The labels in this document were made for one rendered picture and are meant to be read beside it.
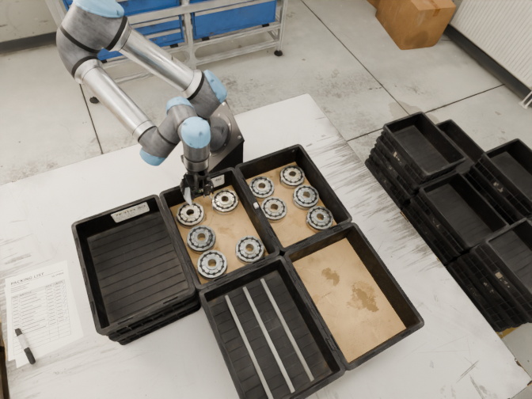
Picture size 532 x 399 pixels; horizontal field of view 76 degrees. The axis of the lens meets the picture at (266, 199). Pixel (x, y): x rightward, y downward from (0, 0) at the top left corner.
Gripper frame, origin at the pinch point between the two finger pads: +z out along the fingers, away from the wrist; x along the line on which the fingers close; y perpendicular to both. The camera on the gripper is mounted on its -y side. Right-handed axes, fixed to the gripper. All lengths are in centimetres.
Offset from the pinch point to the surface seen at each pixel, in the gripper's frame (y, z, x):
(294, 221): 18.4, 10.3, 33.2
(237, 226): 10.9, 12.2, 12.1
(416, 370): 83, 23, 49
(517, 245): 66, 35, 146
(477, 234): 51, 46, 143
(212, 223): 5.7, 12.8, 4.3
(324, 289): 46, 11, 29
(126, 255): 4.2, 16.1, -27.8
